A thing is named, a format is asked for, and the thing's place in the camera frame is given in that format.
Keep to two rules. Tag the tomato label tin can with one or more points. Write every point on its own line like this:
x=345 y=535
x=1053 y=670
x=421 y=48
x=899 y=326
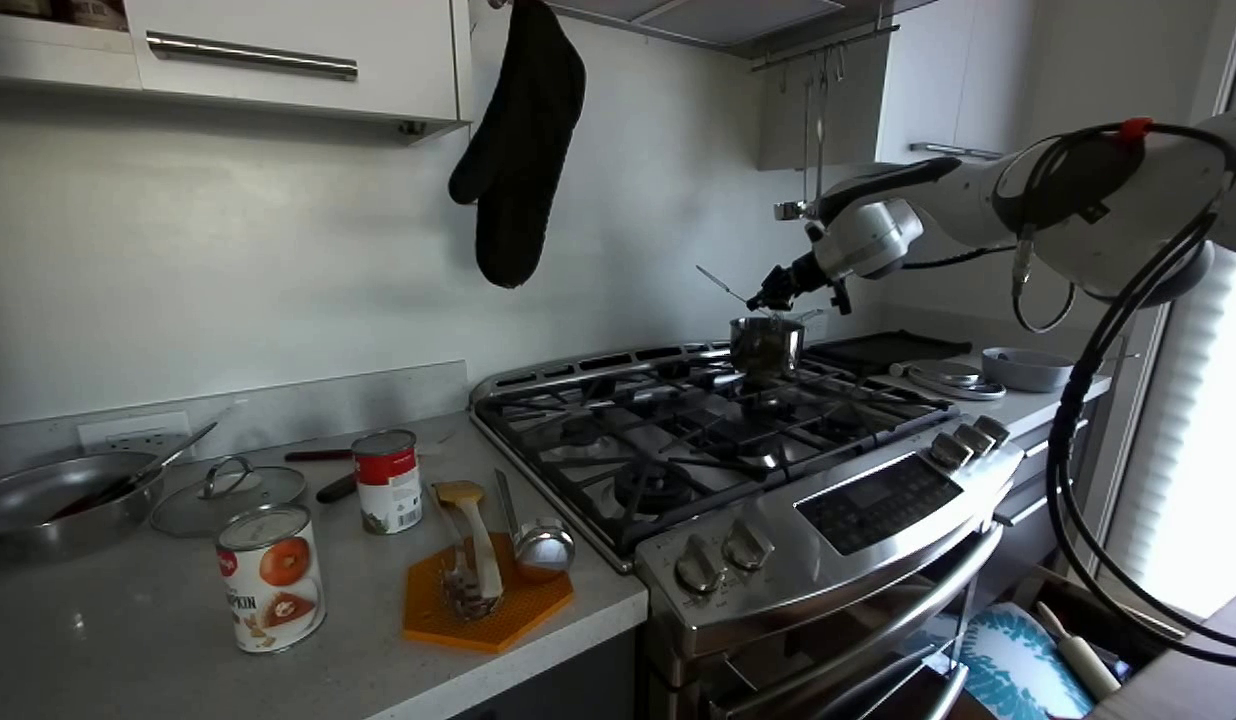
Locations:
x=275 y=580

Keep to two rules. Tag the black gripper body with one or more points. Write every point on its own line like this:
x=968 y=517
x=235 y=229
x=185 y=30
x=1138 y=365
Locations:
x=804 y=281

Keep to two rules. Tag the wooden spoon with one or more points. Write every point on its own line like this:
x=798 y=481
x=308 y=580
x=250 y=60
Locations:
x=474 y=535

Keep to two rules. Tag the glass pot lid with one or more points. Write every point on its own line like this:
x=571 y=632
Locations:
x=228 y=498

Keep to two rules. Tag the hanging steel ladle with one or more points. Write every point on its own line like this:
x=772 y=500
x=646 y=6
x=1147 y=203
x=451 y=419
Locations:
x=817 y=134

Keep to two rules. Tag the black griddle pan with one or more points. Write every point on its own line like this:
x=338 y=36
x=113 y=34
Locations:
x=889 y=348

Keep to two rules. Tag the stainless steel range hood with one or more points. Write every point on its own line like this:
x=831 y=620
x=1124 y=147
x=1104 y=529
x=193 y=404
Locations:
x=720 y=20

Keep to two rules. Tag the round silver kitchen scale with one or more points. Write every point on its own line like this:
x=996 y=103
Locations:
x=962 y=383

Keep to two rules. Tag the orange hexagonal trivet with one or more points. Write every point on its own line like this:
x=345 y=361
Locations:
x=508 y=617

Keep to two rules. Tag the white window blind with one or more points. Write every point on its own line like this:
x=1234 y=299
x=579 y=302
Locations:
x=1218 y=466

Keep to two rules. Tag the white wall cabinet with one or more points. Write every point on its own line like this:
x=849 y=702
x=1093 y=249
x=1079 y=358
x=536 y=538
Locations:
x=948 y=82
x=240 y=82

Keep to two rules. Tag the small black pot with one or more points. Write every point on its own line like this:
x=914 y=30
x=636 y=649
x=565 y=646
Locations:
x=765 y=348

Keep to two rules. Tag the grey round pan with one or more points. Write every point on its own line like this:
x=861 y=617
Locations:
x=1031 y=370

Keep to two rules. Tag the steel frying pan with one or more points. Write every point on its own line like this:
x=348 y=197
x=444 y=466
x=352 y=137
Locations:
x=48 y=500

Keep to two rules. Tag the black oven mitt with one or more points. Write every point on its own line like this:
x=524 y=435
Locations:
x=516 y=163

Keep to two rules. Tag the stainless steel gas range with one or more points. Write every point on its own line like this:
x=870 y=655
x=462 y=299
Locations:
x=777 y=535

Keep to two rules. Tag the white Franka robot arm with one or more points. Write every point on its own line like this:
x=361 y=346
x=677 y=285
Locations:
x=1109 y=203

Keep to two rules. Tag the silver stove knob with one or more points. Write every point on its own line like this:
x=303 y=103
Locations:
x=748 y=545
x=996 y=428
x=973 y=443
x=946 y=449
x=696 y=566

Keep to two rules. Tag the red white soup can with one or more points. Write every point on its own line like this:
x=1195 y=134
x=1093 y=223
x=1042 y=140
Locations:
x=391 y=485

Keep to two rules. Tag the dark grey lower cabinet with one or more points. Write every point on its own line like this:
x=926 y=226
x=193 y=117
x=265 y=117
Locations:
x=560 y=684

